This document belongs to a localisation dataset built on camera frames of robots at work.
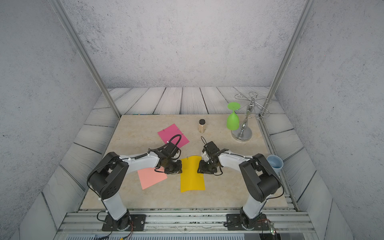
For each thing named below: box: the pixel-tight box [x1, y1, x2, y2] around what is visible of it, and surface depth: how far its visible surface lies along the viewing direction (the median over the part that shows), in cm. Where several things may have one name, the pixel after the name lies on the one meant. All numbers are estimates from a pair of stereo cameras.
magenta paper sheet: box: [157, 123, 190, 149], surface depth 114 cm
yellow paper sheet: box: [180, 155, 206, 193], surface depth 90 cm
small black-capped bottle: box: [198, 119, 206, 133], surface depth 107 cm
